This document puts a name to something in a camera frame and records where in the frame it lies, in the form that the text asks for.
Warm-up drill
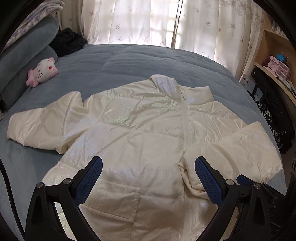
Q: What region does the white puffer jacket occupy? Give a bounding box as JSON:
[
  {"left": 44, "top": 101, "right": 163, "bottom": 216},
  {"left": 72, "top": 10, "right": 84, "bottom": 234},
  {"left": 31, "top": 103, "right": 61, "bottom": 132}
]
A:
[{"left": 7, "top": 75, "right": 282, "bottom": 240}]

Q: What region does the white labelled box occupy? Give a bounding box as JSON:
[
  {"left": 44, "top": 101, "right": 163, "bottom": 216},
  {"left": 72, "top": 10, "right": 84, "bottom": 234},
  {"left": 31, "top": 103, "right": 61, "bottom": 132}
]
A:
[{"left": 239, "top": 74, "right": 256, "bottom": 94}]

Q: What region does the pink drawer organizer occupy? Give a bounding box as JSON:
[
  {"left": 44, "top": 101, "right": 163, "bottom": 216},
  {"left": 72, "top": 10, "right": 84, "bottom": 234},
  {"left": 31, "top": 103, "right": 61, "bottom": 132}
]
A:
[{"left": 266, "top": 56, "right": 292, "bottom": 80}]

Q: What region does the small blue box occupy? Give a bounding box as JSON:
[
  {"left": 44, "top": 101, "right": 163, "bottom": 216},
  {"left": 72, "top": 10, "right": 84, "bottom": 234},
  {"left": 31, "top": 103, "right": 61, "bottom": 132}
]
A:
[{"left": 276, "top": 53, "right": 287, "bottom": 62}]

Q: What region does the wooden shelf desk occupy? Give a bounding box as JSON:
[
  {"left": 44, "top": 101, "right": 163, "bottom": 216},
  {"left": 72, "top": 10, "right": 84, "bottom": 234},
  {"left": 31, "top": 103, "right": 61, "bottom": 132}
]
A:
[{"left": 239, "top": 14, "right": 295, "bottom": 108}]

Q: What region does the blue grey lower pillow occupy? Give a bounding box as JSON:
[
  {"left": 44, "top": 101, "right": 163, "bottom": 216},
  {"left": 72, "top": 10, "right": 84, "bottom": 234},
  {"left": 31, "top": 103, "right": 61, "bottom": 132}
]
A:
[{"left": 1, "top": 46, "right": 58, "bottom": 112}]

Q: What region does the blue grey pillow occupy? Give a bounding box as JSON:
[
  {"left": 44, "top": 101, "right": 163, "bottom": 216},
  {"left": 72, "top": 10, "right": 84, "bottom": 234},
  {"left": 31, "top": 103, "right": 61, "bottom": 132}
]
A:
[
  {"left": 1, "top": 17, "right": 59, "bottom": 90},
  {"left": 1, "top": 46, "right": 58, "bottom": 112}
]

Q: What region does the right floral sheer curtain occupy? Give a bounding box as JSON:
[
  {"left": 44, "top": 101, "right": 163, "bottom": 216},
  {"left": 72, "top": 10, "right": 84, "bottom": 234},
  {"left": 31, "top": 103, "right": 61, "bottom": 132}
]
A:
[{"left": 174, "top": 0, "right": 266, "bottom": 79}]

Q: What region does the floral sheer curtain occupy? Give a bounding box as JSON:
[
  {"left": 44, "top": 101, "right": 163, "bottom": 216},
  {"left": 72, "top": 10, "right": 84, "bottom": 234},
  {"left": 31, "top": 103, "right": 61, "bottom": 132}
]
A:
[
  {"left": 57, "top": 0, "right": 181, "bottom": 48},
  {"left": 174, "top": 0, "right": 266, "bottom": 79}
]

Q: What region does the pink white cat plush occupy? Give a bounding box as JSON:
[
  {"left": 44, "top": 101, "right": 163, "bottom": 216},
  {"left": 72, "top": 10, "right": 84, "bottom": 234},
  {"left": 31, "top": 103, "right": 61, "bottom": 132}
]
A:
[{"left": 26, "top": 57, "right": 58, "bottom": 88}]

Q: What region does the blue fleece bed blanket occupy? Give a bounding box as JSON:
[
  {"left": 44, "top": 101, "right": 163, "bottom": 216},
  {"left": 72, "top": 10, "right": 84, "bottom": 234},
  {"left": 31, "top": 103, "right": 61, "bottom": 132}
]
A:
[{"left": 0, "top": 43, "right": 288, "bottom": 241}]

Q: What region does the left floral sheer curtain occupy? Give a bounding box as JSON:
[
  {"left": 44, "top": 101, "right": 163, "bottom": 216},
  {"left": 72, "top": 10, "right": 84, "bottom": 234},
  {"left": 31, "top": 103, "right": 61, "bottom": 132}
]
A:
[{"left": 57, "top": 0, "right": 181, "bottom": 48}]

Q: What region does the black fuzzy garment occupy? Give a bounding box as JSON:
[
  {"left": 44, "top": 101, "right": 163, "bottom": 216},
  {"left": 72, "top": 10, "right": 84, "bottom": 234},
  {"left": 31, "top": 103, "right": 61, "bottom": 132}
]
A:
[{"left": 49, "top": 28, "right": 87, "bottom": 57}]

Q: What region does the blue grey upper pillow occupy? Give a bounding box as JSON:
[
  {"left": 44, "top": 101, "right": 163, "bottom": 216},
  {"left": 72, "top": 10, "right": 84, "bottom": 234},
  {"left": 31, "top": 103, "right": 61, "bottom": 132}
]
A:
[{"left": 1, "top": 17, "right": 59, "bottom": 90}]

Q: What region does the floral patterned blanket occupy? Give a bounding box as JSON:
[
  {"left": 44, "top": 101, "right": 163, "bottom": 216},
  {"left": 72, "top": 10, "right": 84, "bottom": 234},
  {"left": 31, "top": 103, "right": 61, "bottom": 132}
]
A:
[{"left": 4, "top": 0, "right": 64, "bottom": 50}]

